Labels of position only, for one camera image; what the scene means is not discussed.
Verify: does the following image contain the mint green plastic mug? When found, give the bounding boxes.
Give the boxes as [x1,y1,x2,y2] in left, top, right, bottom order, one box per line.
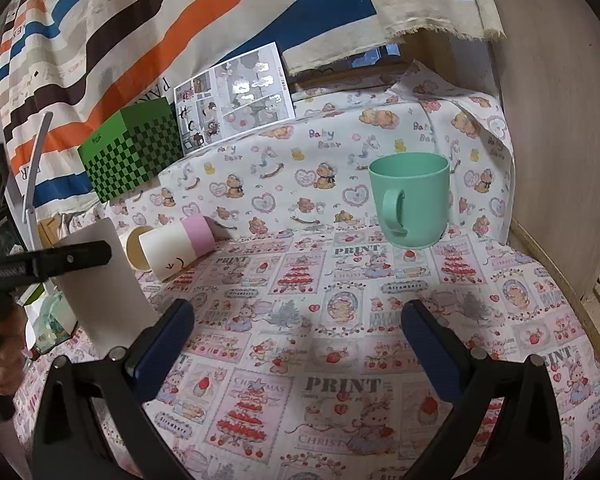
[368,153,450,249]

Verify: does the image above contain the cream cup with pink base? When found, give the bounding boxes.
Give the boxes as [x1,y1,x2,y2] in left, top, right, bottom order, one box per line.
[138,216,215,282]

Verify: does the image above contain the striped Hermes Paris fabric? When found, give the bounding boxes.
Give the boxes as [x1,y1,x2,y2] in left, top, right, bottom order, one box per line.
[0,0,505,212]

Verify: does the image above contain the white mug with oval logo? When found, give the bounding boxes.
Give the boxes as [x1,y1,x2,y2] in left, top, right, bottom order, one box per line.
[58,219,160,358]

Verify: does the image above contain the green black checkered box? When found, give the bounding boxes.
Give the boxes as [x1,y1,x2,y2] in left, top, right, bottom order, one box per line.
[78,98,183,203]

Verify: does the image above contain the green tissue pack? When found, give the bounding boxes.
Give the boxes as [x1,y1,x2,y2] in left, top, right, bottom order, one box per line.
[24,292,76,354]

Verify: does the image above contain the wooden side cabinet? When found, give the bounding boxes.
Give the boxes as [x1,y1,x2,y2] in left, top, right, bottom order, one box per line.
[398,0,600,401]

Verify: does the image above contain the printed bear tablecloth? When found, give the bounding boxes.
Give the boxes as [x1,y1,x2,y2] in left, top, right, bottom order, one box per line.
[9,58,600,480]

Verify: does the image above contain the person's left hand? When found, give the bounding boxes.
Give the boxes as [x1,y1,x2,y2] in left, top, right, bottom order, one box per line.
[0,304,27,396]

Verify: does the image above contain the comic strip printed card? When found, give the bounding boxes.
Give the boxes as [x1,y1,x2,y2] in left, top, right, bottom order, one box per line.
[173,42,294,155]

